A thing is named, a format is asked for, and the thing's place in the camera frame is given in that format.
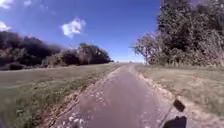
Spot grey asphalt path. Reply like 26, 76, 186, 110
46, 63, 224, 128

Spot wide grass field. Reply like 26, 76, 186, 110
0, 62, 126, 128

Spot grass verge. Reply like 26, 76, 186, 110
134, 63, 224, 118

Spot dark wood of trees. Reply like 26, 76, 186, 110
0, 31, 115, 72

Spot tall trees beside path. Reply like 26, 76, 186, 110
132, 0, 224, 69

